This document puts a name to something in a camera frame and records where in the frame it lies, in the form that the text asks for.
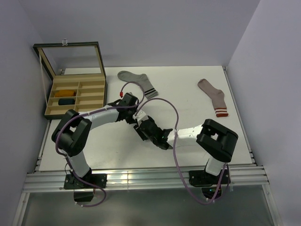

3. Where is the mustard yellow sock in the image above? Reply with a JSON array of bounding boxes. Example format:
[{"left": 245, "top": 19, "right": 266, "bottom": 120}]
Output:
[{"left": 54, "top": 89, "right": 76, "bottom": 97}]

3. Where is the navy santa sock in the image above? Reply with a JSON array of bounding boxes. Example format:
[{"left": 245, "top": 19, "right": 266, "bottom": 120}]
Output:
[{"left": 58, "top": 98, "right": 76, "bottom": 106}]

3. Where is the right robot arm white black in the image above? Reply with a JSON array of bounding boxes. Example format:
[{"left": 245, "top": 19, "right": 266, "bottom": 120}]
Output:
[{"left": 135, "top": 116, "right": 238, "bottom": 184}]

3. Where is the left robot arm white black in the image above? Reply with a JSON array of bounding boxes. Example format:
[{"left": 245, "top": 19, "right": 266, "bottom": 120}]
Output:
[{"left": 51, "top": 93, "right": 138, "bottom": 188}]

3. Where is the grey striped sock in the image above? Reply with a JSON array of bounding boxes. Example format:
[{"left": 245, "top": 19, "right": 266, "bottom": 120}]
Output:
[{"left": 117, "top": 71, "right": 158, "bottom": 99}]

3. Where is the black compartment box beige lining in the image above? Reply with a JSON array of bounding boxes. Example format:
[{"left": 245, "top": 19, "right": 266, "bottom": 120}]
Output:
[{"left": 33, "top": 39, "right": 107, "bottom": 120}]

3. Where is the taupe sock red cuff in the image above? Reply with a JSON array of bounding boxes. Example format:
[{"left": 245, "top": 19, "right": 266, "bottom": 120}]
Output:
[{"left": 198, "top": 79, "right": 229, "bottom": 118}]

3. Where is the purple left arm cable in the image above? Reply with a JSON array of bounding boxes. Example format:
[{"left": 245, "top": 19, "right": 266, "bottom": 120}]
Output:
[{"left": 55, "top": 81, "right": 145, "bottom": 208}]

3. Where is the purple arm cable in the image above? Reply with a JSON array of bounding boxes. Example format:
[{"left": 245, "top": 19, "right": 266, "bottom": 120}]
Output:
[
  {"left": 134, "top": 98, "right": 232, "bottom": 205},
  {"left": 55, "top": 81, "right": 145, "bottom": 208}
]

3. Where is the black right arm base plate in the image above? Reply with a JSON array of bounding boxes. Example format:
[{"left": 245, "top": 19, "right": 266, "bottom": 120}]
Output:
[{"left": 189, "top": 169, "right": 230, "bottom": 187}]

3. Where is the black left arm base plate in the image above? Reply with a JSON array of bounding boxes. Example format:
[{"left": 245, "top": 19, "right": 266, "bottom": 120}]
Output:
[{"left": 63, "top": 174, "right": 107, "bottom": 190}]

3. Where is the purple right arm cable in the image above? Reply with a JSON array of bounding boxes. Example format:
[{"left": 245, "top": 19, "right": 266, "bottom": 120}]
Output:
[{"left": 134, "top": 98, "right": 232, "bottom": 205}]

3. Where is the aluminium rail frame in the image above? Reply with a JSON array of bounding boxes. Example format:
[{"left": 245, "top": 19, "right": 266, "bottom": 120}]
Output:
[{"left": 13, "top": 66, "right": 282, "bottom": 226}]

